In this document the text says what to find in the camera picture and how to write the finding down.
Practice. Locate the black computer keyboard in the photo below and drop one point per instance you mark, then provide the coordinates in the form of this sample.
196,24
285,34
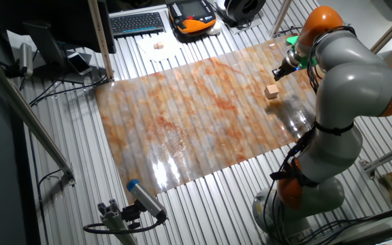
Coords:
136,24

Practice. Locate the orange black teach pendant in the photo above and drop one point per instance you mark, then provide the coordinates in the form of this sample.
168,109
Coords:
191,20

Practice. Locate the short aluminium profile mount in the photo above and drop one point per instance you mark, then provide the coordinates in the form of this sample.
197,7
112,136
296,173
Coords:
114,221

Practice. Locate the black computer monitor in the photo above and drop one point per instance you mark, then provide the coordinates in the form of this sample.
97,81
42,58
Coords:
63,20

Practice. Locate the light wooden block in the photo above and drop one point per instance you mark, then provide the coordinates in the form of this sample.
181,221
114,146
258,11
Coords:
271,92

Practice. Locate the silver camera with blue cap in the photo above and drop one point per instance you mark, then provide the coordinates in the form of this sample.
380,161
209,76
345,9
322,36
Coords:
145,199

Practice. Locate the white paper sheet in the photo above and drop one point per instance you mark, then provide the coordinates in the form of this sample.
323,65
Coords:
162,54

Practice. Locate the black filament spool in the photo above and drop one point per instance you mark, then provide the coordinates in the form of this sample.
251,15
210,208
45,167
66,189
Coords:
243,10

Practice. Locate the aluminium frame bar with bracket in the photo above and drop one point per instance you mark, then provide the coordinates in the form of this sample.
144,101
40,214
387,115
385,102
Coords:
390,156

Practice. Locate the beige upright post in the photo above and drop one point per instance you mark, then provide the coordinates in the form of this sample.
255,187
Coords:
101,41

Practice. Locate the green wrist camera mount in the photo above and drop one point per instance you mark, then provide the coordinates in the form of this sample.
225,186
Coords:
293,40

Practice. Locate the grey spool base plate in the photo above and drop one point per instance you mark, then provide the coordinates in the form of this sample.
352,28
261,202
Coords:
250,29

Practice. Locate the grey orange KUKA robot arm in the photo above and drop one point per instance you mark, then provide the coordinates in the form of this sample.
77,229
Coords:
352,85

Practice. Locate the plain silver cylindrical camera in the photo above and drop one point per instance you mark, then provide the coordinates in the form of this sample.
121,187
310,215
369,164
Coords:
26,58

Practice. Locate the orange marble pattern mat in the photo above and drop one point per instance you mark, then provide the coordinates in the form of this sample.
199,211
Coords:
182,119

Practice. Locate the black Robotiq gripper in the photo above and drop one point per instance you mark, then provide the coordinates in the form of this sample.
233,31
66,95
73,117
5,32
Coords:
286,68

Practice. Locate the black camera ball mount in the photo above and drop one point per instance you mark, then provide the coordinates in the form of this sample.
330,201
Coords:
131,214

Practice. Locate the long slanted aluminium bar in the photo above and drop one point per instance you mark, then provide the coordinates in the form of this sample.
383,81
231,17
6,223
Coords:
29,115

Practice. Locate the dark metal bar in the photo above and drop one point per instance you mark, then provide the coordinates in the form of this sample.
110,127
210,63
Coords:
376,236

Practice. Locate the white smartphone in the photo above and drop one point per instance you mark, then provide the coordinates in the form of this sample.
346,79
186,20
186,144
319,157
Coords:
79,63

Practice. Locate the aluminium upright post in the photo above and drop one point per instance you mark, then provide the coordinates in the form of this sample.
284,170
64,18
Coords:
281,17

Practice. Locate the black monitor stand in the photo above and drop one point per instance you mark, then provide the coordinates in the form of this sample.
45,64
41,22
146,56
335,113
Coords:
44,44

